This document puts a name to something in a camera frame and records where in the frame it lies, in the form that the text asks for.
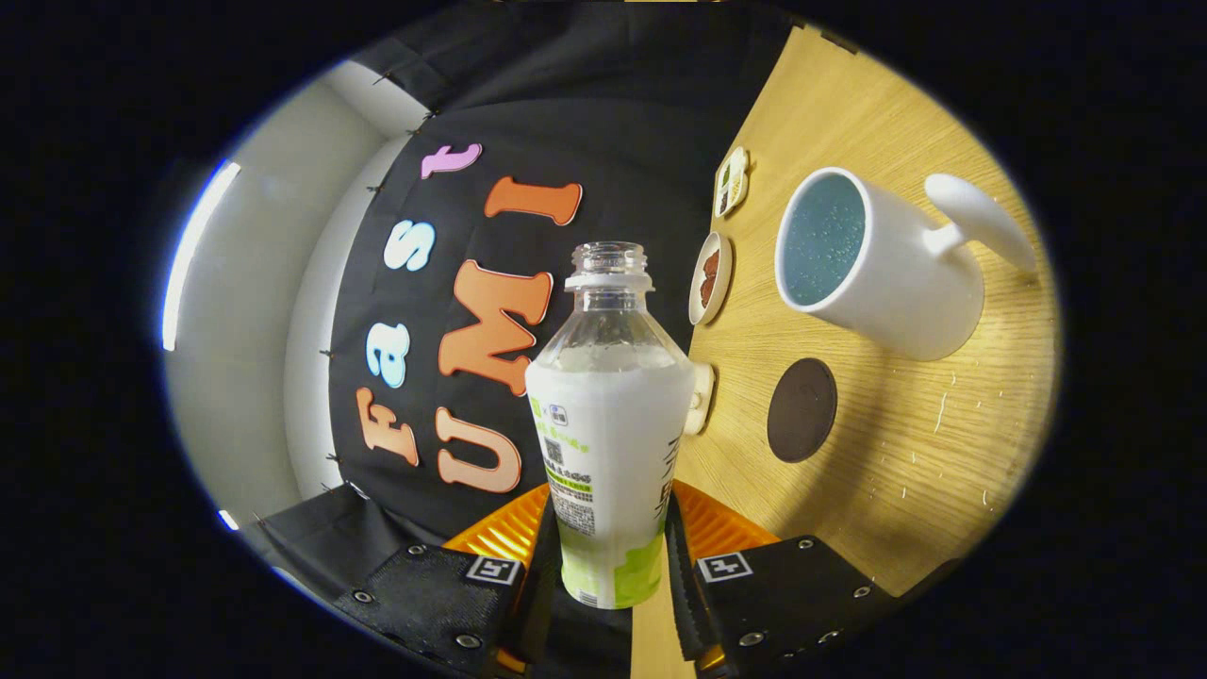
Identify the white toaster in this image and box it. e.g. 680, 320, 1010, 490
684, 363, 718, 437

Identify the dark brown round coaster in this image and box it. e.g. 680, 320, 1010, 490
767, 357, 839, 464

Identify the black backdrop cloth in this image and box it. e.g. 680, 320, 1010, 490
240, 0, 793, 679

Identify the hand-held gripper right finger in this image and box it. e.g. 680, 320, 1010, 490
660, 481, 897, 676

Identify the white cup with handle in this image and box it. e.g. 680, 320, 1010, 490
774, 167, 1038, 362

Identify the wooden table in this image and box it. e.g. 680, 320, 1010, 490
630, 24, 1062, 679

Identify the white round plate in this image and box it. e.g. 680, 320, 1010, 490
688, 231, 734, 327

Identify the white divided dish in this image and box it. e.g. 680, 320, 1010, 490
714, 146, 751, 218

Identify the clear juice bottle green label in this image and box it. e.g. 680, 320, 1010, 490
524, 241, 697, 610

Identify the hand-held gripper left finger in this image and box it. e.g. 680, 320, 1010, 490
335, 483, 567, 676

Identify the ceiling light panel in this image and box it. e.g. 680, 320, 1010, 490
160, 160, 242, 353

